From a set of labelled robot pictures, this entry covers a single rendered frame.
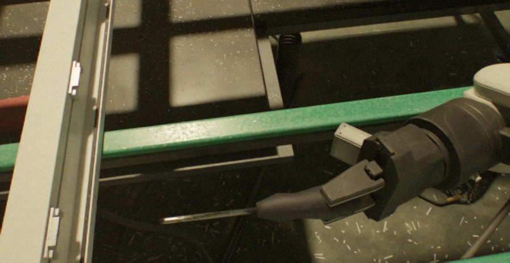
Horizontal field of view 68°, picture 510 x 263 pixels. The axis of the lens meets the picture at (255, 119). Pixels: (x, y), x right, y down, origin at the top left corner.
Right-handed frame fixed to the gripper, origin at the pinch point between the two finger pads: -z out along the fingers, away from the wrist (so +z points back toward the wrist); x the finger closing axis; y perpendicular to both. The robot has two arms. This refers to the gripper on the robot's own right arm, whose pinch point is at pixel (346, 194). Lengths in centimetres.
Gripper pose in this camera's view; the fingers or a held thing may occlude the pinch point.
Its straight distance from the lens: 41.1
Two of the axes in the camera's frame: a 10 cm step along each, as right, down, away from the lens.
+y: 4.5, 6.8, -5.8
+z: 8.9, -3.6, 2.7
